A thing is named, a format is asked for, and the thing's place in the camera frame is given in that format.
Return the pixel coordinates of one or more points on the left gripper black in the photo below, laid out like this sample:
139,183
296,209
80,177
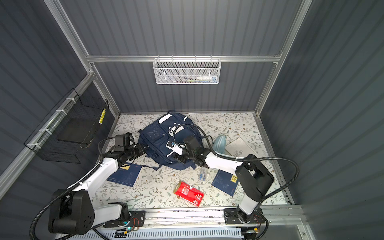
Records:
140,149

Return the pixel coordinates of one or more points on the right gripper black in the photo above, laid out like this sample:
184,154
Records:
180,157

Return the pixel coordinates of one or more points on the navy book yellow label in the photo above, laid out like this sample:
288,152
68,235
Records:
225,182
126,176

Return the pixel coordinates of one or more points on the navy blue student backpack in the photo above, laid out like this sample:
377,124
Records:
173,127

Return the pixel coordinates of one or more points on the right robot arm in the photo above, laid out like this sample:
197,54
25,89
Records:
253,176

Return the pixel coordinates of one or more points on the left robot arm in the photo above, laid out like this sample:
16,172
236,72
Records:
71,210

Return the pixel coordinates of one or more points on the clear pack of pens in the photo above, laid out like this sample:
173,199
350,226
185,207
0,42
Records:
203,174

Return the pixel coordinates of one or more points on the light teal pencil pouch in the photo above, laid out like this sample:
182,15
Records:
220,144

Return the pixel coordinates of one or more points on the red paper box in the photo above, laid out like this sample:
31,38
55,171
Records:
189,193

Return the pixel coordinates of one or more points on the black wire wall basket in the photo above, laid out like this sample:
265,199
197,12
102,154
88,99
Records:
70,131

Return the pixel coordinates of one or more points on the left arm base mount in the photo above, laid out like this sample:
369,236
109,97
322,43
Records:
132,219

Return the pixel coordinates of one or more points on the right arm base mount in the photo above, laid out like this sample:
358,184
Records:
235,216

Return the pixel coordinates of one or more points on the white wire mesh basket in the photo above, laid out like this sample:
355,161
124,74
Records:
187,70

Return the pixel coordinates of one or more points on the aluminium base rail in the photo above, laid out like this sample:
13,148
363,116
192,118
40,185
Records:
217,217

